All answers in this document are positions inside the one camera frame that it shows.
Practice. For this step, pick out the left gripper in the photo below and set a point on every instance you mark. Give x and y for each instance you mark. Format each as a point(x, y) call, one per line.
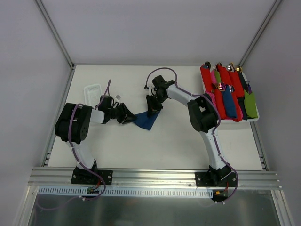
point(122, 113)

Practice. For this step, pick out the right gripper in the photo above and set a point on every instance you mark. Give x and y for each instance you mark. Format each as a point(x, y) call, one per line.
point(153, 100)

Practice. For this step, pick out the blue paper napkin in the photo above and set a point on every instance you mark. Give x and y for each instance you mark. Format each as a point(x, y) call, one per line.
point(144, 121)

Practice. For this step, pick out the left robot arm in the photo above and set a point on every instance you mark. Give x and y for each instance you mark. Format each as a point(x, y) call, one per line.
point(73, 124)

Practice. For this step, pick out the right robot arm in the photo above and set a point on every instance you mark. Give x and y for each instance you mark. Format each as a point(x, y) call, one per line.
point(202, 114)

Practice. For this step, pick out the pink napkin roll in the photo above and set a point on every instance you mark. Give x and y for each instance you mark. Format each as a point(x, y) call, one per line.
point(213, 78)

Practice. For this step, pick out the green napkin roll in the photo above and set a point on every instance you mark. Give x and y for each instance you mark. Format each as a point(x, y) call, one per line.
point(250, 104)

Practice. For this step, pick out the small white basket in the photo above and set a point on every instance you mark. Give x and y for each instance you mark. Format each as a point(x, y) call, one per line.
point(92, 94)

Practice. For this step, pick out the large white tray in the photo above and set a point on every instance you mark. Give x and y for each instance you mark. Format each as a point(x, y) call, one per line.
point(237, 82)

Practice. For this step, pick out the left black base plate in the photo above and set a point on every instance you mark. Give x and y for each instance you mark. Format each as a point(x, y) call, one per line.
point(83, 177)

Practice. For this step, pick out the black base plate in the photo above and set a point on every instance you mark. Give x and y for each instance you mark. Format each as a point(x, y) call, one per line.
point(205, 179)
point(83, 177)

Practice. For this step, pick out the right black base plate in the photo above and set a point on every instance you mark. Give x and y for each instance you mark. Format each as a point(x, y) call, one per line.
point(205, 179)

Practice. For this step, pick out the aluminium rail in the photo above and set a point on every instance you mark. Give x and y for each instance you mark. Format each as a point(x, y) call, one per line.
point(155, 178)

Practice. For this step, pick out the white cable duct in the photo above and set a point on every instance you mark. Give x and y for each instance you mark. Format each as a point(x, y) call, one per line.
point(126, 192)

